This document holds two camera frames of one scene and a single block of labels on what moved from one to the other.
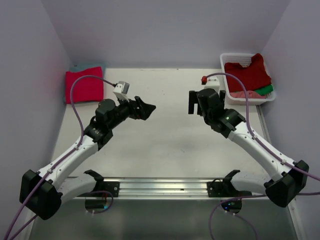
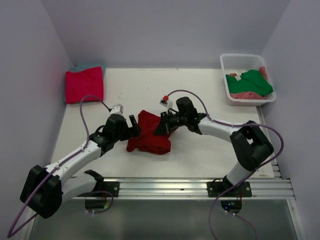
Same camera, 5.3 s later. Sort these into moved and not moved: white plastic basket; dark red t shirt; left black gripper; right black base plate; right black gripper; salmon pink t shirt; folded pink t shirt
Moved: dark red t shirt; right black gripper; left black gripper
Not moved: right black base plate; folded pink t shirt; salmon pink t shirt; white plastic basket
